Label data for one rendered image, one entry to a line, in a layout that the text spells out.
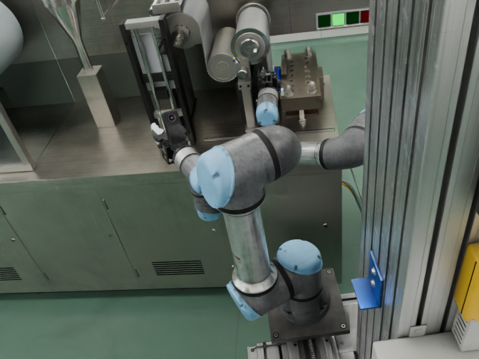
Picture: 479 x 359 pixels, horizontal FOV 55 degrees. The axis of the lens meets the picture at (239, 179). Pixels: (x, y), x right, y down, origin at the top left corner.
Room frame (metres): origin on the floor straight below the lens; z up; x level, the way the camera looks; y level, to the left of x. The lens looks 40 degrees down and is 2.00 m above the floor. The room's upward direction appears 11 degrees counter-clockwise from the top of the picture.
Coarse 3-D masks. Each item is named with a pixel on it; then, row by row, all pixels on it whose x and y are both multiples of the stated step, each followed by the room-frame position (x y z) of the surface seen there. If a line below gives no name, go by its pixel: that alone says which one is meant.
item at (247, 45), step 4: (244, 40) 1.65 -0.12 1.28; (248, 40) 1.64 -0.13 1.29; (252, 40) 1.64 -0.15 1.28; (256, 40) 1.65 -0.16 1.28; (240, 44) 1.66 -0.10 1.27; (244, 44) 1.64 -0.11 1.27; (248, 44) 1.64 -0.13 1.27; (252, 44) 1.63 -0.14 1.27; (256, 44) 1.63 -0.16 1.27; (240, 48) 1.64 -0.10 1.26; (244, 48) 1.64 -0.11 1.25; (248, 48) 1.64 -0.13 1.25; (252, 48) 1.64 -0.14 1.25; (240, 52) 1.65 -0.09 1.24; (244, 52) 1.64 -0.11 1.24; (248, 52) 1.64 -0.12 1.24; (252, 52) 1.64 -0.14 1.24; (244, 56) 1.64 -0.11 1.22; (248, 56) 1.64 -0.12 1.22; (252, 56) 1.64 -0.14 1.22
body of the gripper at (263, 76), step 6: (258, 72) 1.58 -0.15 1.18; (264, 72) 1.57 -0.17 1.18; (270, 72) 1.57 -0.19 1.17; (276, 72) 1.55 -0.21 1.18; (258, 78) 1.55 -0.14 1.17; (264, 78) 1.54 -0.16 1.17; (270, 78) 1.54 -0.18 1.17; (276, 78) 1.54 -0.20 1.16; (264, 84) 1.49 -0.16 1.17; (270, 84) 1.48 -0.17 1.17; (276, 84) 1.54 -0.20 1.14; (276, 90) 1.48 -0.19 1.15
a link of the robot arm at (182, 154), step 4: (184, 148) 1.07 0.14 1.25; (188, 148) 1.07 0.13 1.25; (192, 148) 1.08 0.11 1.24; (180, 152) 1.06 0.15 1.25; (184, 152) 1.05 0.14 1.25; (188, 152) 1.05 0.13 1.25; (192, 152) 1.05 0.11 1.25; (196, 152) 1.05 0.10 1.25; (176, 156) 1.06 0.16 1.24; (180, 156) 1.05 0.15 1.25; (184, 156) 1.04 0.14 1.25; (176, 160) 1.05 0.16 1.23; (180, 160) 1.03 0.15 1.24; (176, 164) 1.05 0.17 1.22
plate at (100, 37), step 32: (32, 0) 2.17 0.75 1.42; (128, 0) 2.09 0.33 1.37; (224, 0) 2.01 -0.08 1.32; (256, 0) 1.98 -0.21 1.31; (288, 0) 1.95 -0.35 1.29; (320, 0) 1.93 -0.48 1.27; (352, 0) 1.90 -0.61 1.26; (64, 32) 2.15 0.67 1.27; (96, 32) 2.12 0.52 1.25; (288, 32) 1.96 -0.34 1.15
